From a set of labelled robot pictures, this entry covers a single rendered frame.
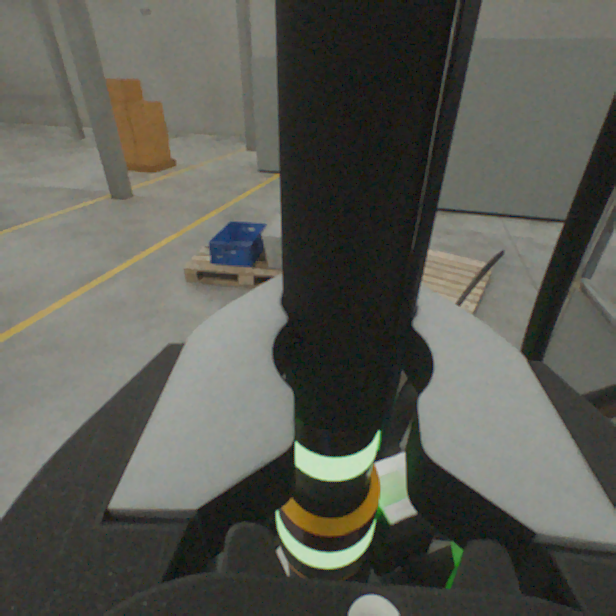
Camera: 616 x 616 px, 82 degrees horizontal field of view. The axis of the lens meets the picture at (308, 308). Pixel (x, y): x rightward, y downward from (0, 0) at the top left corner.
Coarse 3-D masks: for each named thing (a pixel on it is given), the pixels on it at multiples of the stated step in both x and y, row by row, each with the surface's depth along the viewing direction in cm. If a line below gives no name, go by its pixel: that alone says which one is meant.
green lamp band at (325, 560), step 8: (280, 528) 15; (288, 536) 14; (368, 536) 14; (288, 544) 15; (296, 544) 14; (360, 544) 14; (296, 552) 14; (304, 552) 14; (312, 552) 14; (344, 552) 14; (352, 552) 14; (360, 552) 15; (304, 560) 14; (312, 560) 14; (320, 560) 14; (328, 560) 14; (336, 560) 14; (344, 560) 14; (352, 560) 14
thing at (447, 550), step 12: (432, 552) 27; (444, 552) 27; (408, 564) 25; (420, 564) 26; (432, 564) 25; (444, 564) 25; (396, 576) 25; (408, 576) 24; (420, 576) 23; (432, 576) 23; (444, 576) 23
